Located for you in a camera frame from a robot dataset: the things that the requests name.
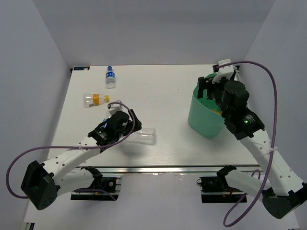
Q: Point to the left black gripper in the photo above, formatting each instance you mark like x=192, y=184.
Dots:
x=130, y=124

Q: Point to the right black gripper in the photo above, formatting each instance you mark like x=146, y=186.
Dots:
x=201, y=83

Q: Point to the large clear plastic bottle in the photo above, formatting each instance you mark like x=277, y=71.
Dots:
x=145, y=136

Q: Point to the green plastic bin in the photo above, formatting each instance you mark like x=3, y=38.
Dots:
x=202, y=119

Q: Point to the small bottle yellow cap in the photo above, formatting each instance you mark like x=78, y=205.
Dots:
x=90, y=100

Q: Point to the clear bottle blue label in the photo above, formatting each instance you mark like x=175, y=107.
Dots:
x=106, y=116

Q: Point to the orange juice bottle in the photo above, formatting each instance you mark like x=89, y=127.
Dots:
x=216, y=111

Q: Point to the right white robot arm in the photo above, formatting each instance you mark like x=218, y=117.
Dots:
x=281, y=190

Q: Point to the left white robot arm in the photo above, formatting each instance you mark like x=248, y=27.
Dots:
x=44, y=182

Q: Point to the blue cap water bottle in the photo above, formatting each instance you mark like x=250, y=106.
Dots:
x=110, y=78

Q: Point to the left blue table sticker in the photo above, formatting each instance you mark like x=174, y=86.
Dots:
x=81, y=68

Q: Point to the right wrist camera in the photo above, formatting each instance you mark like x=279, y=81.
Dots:
x=223, y=70

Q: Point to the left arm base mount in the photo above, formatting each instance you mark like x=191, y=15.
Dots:
x=102, y=188

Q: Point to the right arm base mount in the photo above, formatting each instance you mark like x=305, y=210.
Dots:
x=215, y=189

